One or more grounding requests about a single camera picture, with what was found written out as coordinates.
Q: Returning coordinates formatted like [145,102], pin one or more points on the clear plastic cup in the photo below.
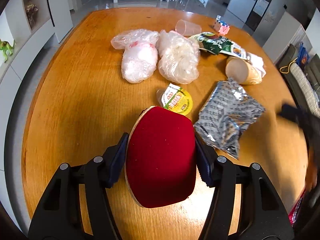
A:
[186,28]

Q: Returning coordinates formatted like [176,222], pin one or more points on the orange paper bread bag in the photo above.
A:
[242,72]

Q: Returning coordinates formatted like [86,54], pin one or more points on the white cloth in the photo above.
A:
[257,63]

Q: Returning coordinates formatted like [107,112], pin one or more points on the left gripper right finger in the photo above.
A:
[262,213]

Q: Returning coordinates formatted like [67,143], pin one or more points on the green toy dinosaur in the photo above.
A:
[7,49]

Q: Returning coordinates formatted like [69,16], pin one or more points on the colourful foam puzzle cube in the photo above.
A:
[220,26]

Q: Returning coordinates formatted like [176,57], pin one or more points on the green snack packet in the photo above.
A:
[212,42]

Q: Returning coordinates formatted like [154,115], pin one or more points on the yellow foil lid cup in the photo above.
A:
[175,99]

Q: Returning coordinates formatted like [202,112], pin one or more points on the plastic bag with red print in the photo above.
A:
[140,54]

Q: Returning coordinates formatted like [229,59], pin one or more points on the dried flower vase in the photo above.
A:
[31,11]

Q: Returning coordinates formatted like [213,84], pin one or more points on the grey sofa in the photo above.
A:
[303,82]

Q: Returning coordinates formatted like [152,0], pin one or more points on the white sideboard cabinet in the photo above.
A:
[12,75]

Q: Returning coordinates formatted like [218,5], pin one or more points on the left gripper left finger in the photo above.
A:
[58,213]

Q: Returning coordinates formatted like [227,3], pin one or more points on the silver foil printed bag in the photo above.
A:
[226,115]

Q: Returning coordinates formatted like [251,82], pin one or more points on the clear plastic bag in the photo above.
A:
[179,57]

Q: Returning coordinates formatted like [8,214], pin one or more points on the red table tennis paddle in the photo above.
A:
[160,165]

